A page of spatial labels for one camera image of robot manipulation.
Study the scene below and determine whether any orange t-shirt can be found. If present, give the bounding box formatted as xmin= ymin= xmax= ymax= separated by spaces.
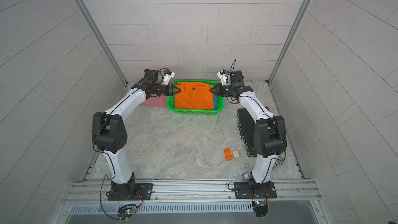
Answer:
xmin=175 ymin=82 xmax=214 ymax=111

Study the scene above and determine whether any right circuit board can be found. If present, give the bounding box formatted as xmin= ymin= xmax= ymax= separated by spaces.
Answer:
xmin=252 ymin=200 xmax=269 ymax=218

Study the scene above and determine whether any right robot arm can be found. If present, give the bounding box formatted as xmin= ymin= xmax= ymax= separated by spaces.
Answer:
xmin=210 ymin=69 xmax=287 ymax=198

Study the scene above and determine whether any black case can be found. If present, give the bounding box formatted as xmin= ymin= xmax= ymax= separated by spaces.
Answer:
xmin=237 ymin=108 xmax=258 ymax=157

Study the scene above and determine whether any blue t-shirt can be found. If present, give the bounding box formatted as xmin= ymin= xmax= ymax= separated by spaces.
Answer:
xmin=212 ymin=95 xmax=218 ymax=110

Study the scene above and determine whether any orange plastic block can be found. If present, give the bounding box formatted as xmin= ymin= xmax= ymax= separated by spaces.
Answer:
xmin=224 ymin=148 xmax=233 ymax=161

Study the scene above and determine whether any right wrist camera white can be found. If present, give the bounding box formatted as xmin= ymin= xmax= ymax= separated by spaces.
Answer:
xmin=217 ymin=69 xmax=230 ymax=86

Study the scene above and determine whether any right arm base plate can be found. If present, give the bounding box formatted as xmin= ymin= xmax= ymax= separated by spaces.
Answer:
xmin=233 ymin=181 xmax=277 ymax=199

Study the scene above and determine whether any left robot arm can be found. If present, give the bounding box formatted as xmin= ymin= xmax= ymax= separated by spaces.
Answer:
xmin=92 ymin=68 xmax=181 ymax=201

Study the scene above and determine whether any aluminium rail frame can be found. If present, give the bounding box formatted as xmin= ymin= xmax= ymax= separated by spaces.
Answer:
xmin=61 ymin=178 xmax=321 ymax=204

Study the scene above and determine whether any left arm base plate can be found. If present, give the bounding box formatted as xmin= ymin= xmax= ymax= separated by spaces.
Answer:
xmin=106 ymin=181 xmax=153 ymax=201

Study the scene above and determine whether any pink t-shirt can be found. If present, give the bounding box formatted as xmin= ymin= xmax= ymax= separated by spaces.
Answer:
xmin=140 ymin=95 xmax=168 ymax=108

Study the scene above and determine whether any circuit board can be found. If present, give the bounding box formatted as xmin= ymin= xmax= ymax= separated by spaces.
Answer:
xmin=252 ymin=200 xmax=269 ymax=218
xmin=117 ymin=204 xmax=137 ymax=221

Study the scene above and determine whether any green plastic basket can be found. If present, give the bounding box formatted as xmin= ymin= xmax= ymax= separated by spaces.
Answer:
xmin=166 ymin=80 xmax=224 ymax=115

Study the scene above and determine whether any left circuit board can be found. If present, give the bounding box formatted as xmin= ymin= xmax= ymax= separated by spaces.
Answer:
xmin=117 ymin=204 xmax=137 ymax=221

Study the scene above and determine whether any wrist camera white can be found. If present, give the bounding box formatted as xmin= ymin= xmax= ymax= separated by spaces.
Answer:
xmin=162 ymin=69 xmax=175 ymax=86
xmin=217 ymin=69 xmax=230 ymax=86

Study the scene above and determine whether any small beige wooden block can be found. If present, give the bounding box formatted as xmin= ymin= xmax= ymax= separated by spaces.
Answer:
xmin=233 ymin=150 xmax=240 ymax=158

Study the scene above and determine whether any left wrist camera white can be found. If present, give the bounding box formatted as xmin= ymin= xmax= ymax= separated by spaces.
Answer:
xmin=162 ymin=69 xmax=175 ymax=86

